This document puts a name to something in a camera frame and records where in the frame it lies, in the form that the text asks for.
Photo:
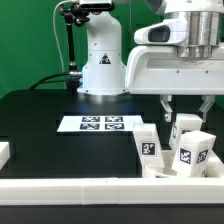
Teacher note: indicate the white marker sheet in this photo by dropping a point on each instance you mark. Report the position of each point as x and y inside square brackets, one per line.
[98, 123]

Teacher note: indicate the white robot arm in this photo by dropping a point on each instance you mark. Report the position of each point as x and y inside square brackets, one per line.
[182, 55]

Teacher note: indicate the white U-shaped wall fence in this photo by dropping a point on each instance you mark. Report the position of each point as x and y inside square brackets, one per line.
[90, 191]

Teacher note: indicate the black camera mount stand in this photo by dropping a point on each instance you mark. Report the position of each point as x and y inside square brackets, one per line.
[76, 16]

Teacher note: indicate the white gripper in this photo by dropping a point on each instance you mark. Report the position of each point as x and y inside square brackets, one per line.
[158, 70]

